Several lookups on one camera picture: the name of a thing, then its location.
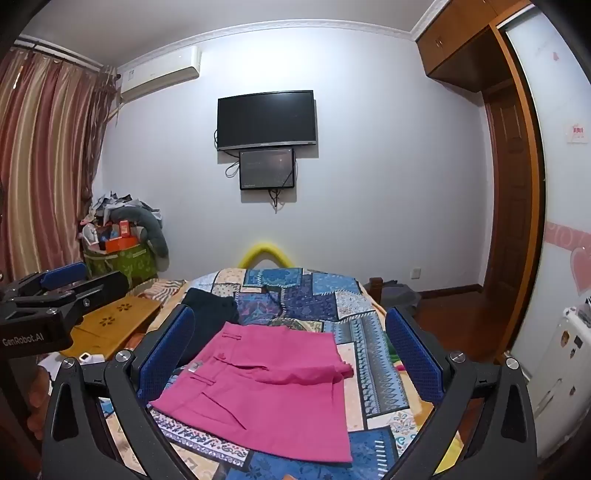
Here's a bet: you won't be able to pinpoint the dark grey bag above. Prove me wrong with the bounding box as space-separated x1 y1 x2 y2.
364 277 420 317

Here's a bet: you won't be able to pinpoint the black wall television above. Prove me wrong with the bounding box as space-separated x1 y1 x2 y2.
217 90 318 152

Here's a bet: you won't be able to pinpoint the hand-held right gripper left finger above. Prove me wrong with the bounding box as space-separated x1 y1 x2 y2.
44 305 199 480

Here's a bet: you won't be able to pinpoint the dark navy pants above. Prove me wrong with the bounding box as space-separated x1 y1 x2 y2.
180 288 241 365

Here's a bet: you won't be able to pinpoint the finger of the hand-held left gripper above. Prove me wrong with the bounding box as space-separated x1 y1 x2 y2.
14 271 129 325
0 262 89 306

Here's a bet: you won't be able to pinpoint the small black wall monitor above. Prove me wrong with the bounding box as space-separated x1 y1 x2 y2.
239 148 296 191

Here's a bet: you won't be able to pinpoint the yellow foam hoop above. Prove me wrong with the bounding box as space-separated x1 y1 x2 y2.
238 240 301 269

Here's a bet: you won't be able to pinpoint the white air conditioner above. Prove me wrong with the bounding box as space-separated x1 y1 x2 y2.
119 45 203 103

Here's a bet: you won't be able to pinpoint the pile of clutter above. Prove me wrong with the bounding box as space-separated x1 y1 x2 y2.
79 189 162 254

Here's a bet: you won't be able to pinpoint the grey neck pillow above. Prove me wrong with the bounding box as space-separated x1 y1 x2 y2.
131 203 170 269

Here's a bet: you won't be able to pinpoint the bamboo lap table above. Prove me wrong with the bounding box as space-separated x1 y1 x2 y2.
59 295 162 361

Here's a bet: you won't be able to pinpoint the red and white wall sticker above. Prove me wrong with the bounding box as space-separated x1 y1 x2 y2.
565 121 590 144

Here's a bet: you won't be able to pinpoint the green patterned bag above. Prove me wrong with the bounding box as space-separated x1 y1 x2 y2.
83 244 158 291

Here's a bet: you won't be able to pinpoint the striped red curtain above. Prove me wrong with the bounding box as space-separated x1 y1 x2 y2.
0 44 122 283

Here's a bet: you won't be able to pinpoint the wooden overhead cabinet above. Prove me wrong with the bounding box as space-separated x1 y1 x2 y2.
414 0 514 99

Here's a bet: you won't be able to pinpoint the blue patchwork blanket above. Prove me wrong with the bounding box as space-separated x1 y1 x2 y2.
99 267 462 480

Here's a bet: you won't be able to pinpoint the dark wooden door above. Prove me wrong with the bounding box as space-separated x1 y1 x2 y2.
482 82 529 298

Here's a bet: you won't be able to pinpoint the pink pants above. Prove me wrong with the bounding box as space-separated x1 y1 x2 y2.
148 322 355 463

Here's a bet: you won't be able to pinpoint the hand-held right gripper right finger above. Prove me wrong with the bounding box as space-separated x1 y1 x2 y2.
385 307 552 480

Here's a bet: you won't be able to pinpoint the white appliance with stickers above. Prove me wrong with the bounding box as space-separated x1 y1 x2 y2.
522 305 591 462

